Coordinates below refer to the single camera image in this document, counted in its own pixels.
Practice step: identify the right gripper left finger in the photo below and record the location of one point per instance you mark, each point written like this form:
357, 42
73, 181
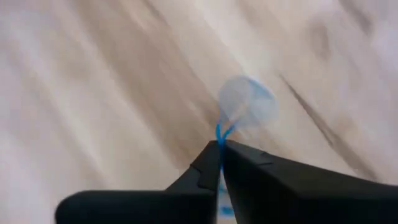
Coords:
155, 208

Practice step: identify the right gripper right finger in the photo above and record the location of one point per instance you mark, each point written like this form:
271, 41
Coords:
295, 193

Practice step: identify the blue rubber band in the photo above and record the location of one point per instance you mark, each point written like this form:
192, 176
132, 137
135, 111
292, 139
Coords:
221, 135

